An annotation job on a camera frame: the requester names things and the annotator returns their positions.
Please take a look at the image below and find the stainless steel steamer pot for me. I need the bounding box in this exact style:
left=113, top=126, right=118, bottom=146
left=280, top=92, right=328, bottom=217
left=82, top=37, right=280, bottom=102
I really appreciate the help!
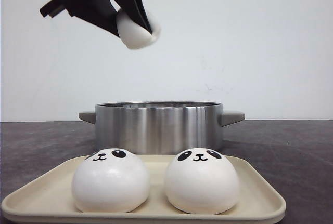
left=79, top=101, right=245, bottom=154

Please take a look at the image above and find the beige rectangular plastic tray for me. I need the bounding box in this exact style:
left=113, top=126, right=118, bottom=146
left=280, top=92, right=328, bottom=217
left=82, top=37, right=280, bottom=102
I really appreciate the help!
left=2, top=155, right=286, bottom=223

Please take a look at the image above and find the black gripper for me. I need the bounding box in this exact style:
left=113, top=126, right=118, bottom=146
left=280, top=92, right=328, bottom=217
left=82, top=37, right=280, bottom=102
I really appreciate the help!
left=40, top=0, right=152, bottom=37

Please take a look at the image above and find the panda bun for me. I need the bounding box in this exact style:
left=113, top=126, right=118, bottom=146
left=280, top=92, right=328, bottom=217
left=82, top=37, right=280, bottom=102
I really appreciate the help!
left=116, top=10, right=161, bottom=49
left=71, top=148, right=150, bottom=213
left=164, top=148, right=240, bottom=214

